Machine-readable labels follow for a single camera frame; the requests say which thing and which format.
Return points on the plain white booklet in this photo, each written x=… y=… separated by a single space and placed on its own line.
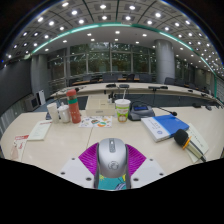
x=40 y=130

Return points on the silver computer mouse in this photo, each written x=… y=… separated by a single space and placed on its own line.
x=112 y=156

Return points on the dark office chairs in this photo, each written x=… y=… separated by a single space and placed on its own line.
x=145 y=78

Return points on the tall white paper cup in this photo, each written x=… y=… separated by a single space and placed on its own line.
x=53 y=113

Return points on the colourful sticker sheet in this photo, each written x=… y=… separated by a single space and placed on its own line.
x=96 y=122

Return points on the beige cardboard box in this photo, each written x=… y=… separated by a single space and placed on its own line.
x=100 y=107

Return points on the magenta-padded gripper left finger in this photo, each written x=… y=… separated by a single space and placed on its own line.
x=87 y=161

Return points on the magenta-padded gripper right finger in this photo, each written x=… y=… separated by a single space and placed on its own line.
x=136 y=161

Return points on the printed drink cup with straw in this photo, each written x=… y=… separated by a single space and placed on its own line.
x=122 y=111

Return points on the red bottle with green band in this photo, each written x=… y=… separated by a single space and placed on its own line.
x=74 y=106

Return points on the long curved conference desk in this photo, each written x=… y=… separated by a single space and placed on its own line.
x=140 y=88

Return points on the white booklet with thin lines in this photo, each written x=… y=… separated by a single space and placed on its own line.
x=200 y=140

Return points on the blue and white book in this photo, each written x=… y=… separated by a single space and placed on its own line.
x=166 y=126

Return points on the ceiling lights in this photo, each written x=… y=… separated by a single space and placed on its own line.
x=102 y=6

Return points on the grey conference microphone console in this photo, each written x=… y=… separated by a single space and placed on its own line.
x=140 y=112

